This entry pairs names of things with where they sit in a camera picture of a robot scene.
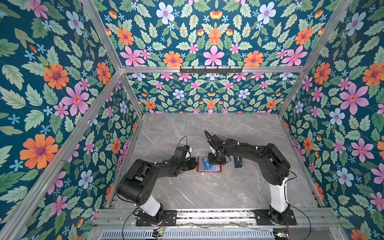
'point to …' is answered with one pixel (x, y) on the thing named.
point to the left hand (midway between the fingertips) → (200, 162)
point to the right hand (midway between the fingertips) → (213, 160)
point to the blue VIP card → (206, 163)
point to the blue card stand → (238, 161)
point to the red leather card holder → (216, 167)
